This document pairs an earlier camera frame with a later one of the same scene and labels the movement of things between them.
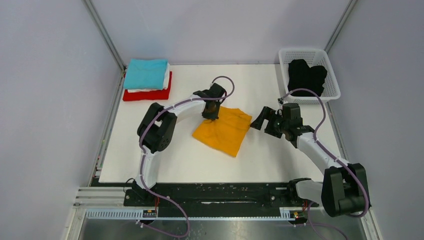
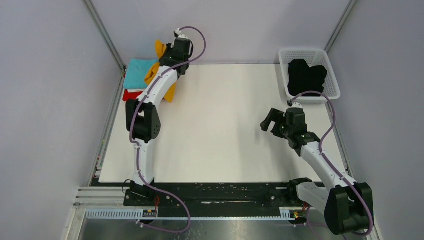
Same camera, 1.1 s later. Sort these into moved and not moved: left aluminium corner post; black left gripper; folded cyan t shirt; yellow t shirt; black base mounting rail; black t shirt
Moved: black left gripper; yellow t shirt
Not moved: black base mounting rail; left aluminium corner post; black t shirt; folded cyan t shirt
